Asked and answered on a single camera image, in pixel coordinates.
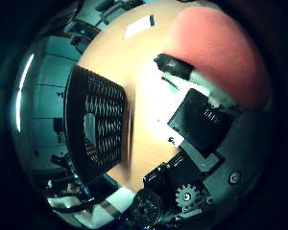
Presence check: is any white paper sheet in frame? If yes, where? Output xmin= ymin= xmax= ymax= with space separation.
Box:
xmin=123 ymin=15 xmax=153 ymax=40

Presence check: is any black mesh basket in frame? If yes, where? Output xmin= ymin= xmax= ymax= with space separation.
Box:
xmin=63 ymin=64 xmax=128 ymax=185

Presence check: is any long ceiling light strip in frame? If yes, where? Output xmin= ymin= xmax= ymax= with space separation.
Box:
xmin=14 ymin=52 xmax=36 ymax=133

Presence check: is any red strawberry plush toy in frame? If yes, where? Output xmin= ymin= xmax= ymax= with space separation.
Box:
xmin=164 ymin=6 xmax=273 ymax=111

